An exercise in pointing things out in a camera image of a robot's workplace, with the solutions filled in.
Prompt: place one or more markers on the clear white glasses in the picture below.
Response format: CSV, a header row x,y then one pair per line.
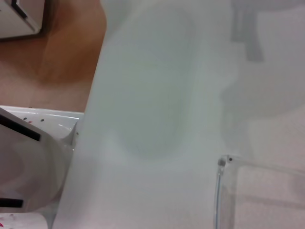
x,y
220,190

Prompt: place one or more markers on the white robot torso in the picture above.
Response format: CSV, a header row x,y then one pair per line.
x,y
28,167

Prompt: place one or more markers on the white box with black stripes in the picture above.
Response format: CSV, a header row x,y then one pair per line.
x,y
14,19

